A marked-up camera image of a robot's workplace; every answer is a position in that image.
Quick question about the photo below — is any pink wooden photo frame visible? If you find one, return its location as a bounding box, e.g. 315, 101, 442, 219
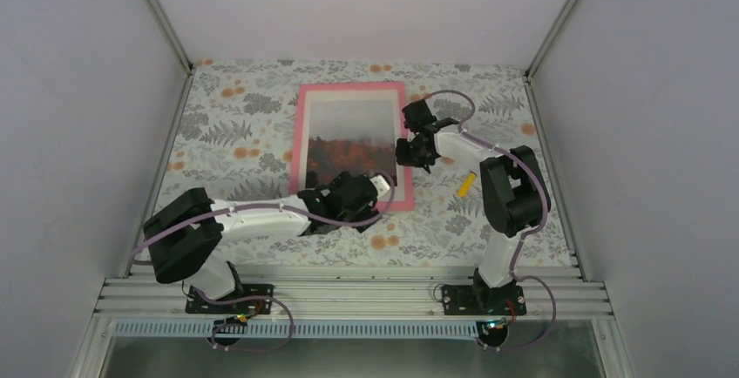
290, 82, 415, 212

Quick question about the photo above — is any yellow handled screwdriver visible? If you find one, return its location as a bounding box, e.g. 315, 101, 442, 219
457, 172, 477, 198

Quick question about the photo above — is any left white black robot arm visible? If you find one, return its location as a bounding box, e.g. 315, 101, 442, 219
134, 172, 395, 313

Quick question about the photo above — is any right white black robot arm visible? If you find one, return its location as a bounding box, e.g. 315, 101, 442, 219
396, 100, 550, 314

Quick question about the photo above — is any autumn forest photo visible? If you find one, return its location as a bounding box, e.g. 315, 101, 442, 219
304, 99, 399, 188

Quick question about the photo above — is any floral patterned table mat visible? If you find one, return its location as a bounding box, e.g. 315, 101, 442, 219
157, 59, 539, 267

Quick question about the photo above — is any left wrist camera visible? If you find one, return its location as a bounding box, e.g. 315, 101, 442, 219
369, 175, 393, 199

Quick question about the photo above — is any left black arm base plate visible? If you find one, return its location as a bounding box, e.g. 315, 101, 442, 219
185, 283, 275, 317

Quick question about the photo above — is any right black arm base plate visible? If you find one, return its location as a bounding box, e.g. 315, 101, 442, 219
440, 282, 527, 316

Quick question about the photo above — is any aluminium mounting rail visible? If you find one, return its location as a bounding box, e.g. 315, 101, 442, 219
93, 277, 614, 320

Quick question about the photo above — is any grey slotted cable duct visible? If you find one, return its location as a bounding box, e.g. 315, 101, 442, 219
112, 319, 478, 341

